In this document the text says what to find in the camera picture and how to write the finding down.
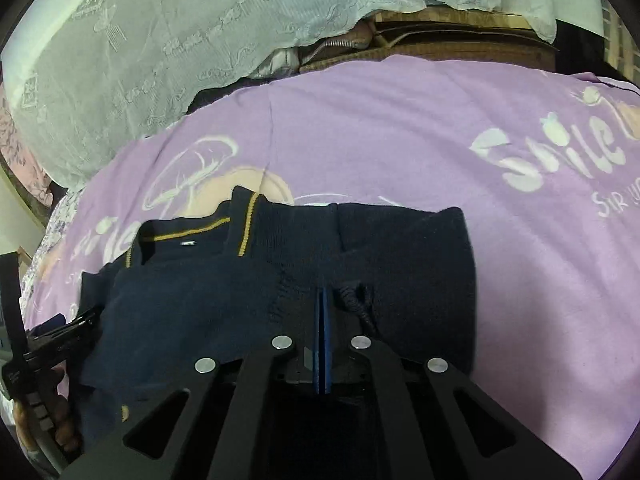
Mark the navy knit sweater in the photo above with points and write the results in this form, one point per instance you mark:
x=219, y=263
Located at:
x=200, y=300

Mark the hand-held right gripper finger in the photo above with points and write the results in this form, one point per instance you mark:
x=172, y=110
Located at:
x=320, y=320
x=327, y=320

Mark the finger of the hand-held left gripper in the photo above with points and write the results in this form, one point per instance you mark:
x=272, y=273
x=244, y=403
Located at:
x=67, y=332

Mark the pink floral curtain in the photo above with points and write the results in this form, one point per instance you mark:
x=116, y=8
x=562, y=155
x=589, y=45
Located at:
x=20, y=160

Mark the brown woven furniture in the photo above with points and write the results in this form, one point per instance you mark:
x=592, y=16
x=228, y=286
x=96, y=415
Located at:
x=450, y=45

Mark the white lace bed net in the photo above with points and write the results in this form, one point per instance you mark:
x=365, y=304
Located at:
x=150, y=60

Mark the purple floral bed sheet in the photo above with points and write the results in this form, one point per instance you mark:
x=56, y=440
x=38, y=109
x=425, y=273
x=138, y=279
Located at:
x=60, y=220

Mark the person's left hand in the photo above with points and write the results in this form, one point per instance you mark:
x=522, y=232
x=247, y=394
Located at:
x=65, y=420

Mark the purple printed blanket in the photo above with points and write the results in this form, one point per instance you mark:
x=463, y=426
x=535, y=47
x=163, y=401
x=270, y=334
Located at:
x=400, y=160

